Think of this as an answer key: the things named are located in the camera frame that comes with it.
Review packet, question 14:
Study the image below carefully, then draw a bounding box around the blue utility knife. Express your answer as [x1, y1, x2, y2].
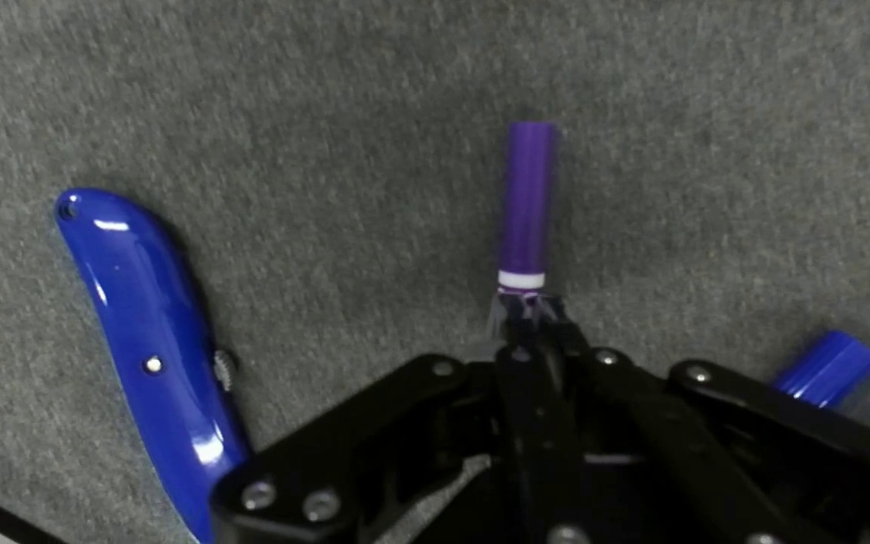
[52, 186, 258, 544]

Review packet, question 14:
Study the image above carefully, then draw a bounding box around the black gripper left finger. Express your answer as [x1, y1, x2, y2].
[211, 298, 551, 544]

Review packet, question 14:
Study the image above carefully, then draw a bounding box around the gray tablecloth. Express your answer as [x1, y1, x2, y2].
[0, 0, 870, 544]

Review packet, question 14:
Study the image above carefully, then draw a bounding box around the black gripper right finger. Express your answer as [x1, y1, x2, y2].
[545, 298, 870, 544]

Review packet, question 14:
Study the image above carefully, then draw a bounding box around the blue marker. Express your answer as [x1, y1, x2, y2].
[771, 329, 870, 414]

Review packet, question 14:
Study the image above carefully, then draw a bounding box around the purple marker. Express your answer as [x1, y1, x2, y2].
[494, 119, 565, 342]

